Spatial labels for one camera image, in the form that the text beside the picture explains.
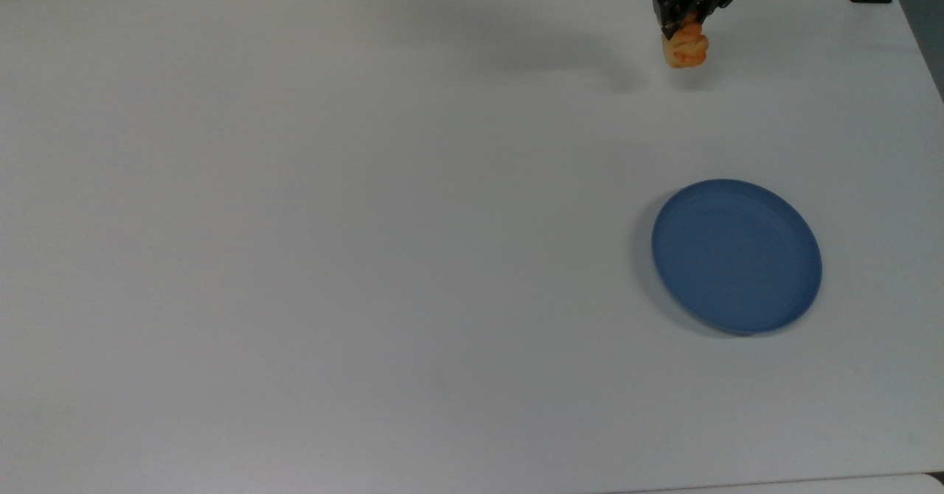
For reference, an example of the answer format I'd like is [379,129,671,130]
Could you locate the orange glazed bread roll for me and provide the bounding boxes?
[662,15,711,70]

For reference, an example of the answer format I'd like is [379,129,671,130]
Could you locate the blue round plate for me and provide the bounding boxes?
[650,178,824,336]

